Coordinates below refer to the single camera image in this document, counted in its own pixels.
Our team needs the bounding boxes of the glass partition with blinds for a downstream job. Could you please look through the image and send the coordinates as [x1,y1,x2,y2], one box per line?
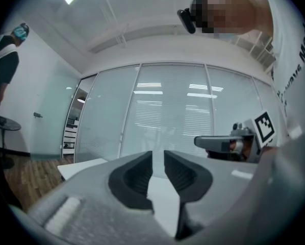
[74,62,283,164]

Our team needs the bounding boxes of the white shelf unit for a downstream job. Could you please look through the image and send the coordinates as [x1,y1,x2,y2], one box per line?
[62,115,80,155]

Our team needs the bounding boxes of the round black side table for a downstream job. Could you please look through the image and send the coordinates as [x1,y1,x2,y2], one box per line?
[0,115,22,169]

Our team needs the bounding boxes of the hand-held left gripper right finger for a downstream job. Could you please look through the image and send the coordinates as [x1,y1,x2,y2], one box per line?
[164,150,214,241]

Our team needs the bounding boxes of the frosted glass door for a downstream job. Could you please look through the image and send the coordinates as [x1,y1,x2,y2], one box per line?
[29,59,80,162]

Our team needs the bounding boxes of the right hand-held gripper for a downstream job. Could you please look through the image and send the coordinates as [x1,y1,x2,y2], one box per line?
[194,109,276,163]

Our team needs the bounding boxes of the black head-mounted camera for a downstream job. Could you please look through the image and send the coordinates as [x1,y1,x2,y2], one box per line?
[176,7,197,35]

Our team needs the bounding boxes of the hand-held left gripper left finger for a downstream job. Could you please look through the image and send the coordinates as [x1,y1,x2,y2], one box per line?
[108,151,155,213]

